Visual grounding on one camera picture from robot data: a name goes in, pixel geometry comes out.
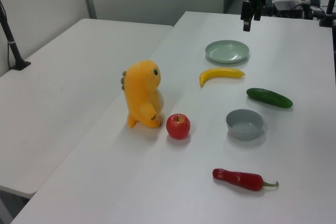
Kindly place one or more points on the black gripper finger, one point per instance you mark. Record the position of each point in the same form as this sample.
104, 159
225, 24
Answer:
257, 9
246, 16

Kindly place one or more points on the red apple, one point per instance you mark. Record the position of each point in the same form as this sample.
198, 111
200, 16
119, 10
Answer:
178, 126

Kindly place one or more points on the grey bowl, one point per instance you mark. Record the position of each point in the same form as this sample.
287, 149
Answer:
244, 125

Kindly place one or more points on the pale green plate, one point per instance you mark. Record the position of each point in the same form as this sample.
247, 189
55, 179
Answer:
227, 51

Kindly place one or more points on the yellow banana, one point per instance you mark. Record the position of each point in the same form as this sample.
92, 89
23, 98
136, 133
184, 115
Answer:
220, 73

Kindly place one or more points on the green cucumber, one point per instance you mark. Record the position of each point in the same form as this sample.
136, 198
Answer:
269, 98

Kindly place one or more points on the orange plush dinosaur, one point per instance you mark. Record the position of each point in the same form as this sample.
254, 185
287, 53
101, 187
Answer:
141, 95

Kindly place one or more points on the red chili pepper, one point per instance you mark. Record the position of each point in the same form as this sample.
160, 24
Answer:
240, 179

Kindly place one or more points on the black camera stand with clamp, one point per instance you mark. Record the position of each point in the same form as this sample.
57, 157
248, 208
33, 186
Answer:
13, 48
328, 14

